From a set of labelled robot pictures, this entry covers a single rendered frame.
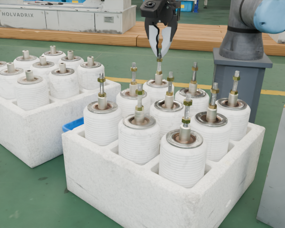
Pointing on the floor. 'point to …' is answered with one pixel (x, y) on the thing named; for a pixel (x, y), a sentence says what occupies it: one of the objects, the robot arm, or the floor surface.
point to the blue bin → (73, 124)
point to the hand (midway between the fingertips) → (159, 53)
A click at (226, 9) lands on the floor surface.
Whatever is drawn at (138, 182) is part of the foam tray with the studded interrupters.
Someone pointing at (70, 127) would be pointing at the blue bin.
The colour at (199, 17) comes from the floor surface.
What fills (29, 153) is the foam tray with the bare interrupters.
